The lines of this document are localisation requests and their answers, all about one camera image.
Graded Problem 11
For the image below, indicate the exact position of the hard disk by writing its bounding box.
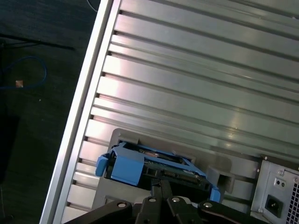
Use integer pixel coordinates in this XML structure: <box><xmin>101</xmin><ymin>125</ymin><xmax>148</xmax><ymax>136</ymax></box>
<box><xmin>95</xmin><ymin>142</ymin><xmax>221</xmax><ymax>203</ymax></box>

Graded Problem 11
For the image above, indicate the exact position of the black stand leg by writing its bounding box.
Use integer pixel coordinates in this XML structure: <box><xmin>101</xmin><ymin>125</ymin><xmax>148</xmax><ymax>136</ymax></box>
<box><xmin>0</xmin><ymin>34</ymin><xmax>75</xmax><ymax>51</ymax></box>

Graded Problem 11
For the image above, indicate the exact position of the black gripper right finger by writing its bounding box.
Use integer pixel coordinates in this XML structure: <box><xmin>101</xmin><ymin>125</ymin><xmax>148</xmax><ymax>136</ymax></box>
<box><xmin>161</xmin><ymin>178</ymin><xmax>266</xmax><ymax>224</ymax></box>

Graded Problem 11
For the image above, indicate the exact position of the grey power supply unit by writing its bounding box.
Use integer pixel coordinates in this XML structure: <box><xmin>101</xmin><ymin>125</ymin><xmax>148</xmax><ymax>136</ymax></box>
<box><xmin>261</xmin><ymin>161</ymin><xmax>299</xmax><ymax>222</ymax></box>

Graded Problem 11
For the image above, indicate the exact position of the black open PC case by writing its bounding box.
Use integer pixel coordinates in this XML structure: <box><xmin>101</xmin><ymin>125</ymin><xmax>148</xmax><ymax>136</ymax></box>
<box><xmin>250</xmin><ymin>154</ymin><xmax>299</xmax><ymax>224</ymax></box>

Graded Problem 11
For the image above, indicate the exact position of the blue floor cable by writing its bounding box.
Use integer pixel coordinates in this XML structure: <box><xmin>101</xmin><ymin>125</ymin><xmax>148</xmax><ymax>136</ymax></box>
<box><xmin>0</xmin><ymin>56</ymin><xmax>47</xmax><ymax>91</ymax></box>

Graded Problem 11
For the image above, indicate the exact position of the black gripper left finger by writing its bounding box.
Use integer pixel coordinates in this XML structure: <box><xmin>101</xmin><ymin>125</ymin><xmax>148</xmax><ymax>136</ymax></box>
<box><xmin>62</xmin><ymin>179</ymin><xmax>164</xmax><ymax>224</ymax></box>

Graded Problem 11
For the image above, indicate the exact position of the grey parts rack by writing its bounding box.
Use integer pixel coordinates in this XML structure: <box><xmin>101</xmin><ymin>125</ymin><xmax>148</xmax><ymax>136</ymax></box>
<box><xmin>92</xmin><ymin>127</ymin><xmax>261</xmax><ymax>212</ymax></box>

